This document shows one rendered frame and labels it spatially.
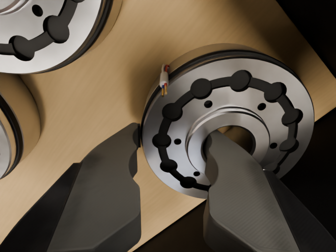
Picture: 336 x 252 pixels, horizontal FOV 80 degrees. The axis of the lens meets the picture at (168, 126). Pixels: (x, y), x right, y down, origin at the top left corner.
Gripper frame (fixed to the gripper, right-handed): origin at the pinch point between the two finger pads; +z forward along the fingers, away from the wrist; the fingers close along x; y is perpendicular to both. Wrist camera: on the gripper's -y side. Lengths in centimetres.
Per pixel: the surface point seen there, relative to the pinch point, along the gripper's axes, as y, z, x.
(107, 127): 1.5, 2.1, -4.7
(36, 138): 2.3, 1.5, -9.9
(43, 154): 4.3, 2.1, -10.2
